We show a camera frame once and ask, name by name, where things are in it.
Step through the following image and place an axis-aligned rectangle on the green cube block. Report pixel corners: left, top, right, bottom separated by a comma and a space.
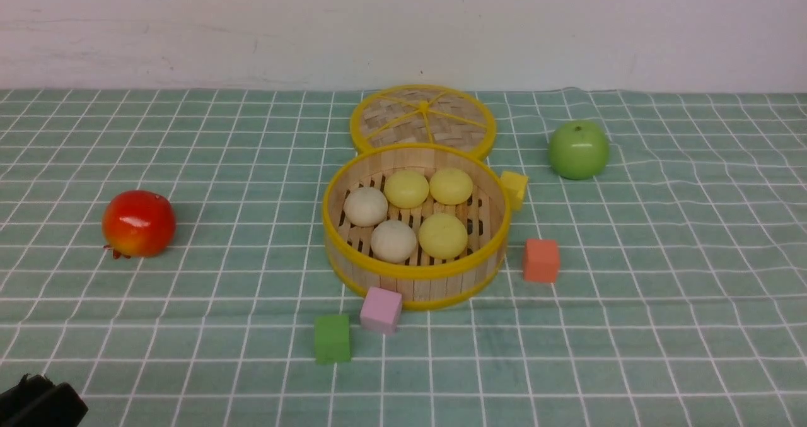
314, 314, 352, 365

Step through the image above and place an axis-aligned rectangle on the pink cube block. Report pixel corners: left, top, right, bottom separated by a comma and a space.
359, 287, 403, 335

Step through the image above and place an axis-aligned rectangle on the yellow bun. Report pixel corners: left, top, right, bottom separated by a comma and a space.
418, 213, 468, 260
383, 169, 429, 209
429, 167, 475, 206

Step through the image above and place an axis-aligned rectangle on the yellow cube block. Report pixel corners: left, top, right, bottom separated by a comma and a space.
499, 170, 528, 211

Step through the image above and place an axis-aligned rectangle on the red pomegranate fruit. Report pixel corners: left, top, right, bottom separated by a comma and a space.
101, 190, 177, 259

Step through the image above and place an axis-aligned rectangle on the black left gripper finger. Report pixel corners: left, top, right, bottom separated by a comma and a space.
1, 373, 89, 426

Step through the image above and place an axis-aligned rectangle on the woven bamboo steamer lid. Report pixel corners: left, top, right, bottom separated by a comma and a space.
349, 85, 497, 160

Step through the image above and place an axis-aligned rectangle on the bamboo steamer tray yellow rim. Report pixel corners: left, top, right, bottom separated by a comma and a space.
321, 143, 512, 311

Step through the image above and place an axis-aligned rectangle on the green apple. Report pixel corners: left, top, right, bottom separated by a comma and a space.
548, 120, 610, 180

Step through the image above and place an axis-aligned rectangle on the green checked tablecloth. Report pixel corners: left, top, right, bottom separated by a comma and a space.
1, 88, 806, 426

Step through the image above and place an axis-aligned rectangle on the yellow bun front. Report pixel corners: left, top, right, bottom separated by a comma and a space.
418, 213, 468, 260

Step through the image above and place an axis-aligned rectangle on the orange cube block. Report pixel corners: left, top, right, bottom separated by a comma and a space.
522, 238, 561, 284

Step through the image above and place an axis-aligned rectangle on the white bun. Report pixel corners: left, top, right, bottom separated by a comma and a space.
343, 187, 388, 228
371, 220, 418, 264

